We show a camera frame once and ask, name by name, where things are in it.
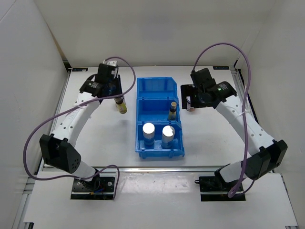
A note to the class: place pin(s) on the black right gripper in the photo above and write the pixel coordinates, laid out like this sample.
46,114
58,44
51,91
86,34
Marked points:
188,90

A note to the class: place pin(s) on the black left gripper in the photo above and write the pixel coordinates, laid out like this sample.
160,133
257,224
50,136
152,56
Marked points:
119,89

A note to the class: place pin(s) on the white-lid sauce jar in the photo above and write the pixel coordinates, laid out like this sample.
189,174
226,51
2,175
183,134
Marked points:
189,107

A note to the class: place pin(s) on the yellow-label brown bottle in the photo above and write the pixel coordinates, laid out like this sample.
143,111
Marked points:
121,104
172,111

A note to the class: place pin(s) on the blue-label silver-lid shaker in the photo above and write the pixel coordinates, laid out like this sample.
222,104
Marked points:
148,131
168,133

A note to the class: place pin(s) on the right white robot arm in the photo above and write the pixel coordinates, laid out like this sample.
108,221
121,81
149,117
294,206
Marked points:
262,152

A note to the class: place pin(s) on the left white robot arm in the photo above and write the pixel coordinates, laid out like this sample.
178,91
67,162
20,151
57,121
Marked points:
58,148

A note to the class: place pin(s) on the blue three-compartment plastic bin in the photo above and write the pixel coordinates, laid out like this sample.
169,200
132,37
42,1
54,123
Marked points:
154,96

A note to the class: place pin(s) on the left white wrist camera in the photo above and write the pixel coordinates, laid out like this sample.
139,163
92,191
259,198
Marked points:
107,72

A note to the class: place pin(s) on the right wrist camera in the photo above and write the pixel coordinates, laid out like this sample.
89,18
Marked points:
202,78

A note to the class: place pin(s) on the front aluminium rail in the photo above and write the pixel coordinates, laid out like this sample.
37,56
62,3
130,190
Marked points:
147,169

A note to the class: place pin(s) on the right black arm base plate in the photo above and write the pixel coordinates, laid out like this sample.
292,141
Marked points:
211,190

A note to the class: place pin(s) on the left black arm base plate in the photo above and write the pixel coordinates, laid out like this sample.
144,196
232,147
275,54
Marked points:
99,188

